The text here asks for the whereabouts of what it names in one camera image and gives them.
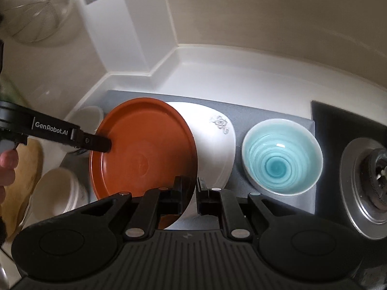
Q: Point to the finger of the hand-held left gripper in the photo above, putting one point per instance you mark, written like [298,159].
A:
[93,143]

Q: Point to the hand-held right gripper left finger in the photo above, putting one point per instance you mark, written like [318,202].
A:
[177,194]

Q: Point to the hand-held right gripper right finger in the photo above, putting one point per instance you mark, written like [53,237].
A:
[205,198]

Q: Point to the orange plate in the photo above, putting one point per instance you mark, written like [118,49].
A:
[142,151]

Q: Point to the white plate with floral print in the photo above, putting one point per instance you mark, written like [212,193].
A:
[211,145]

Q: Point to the person's left hand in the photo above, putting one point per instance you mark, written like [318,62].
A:
[6,172]

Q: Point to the wooden cutting board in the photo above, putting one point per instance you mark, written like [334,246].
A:
[21,187]

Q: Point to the light blue ceramic bowl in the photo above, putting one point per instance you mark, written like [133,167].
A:
[281,156]

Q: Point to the grey drying mat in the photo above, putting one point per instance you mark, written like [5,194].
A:
[272,108]

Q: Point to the black glass stove top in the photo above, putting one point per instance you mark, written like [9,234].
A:
[338,120]

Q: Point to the gas stove burner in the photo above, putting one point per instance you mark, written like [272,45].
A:
[365,185]

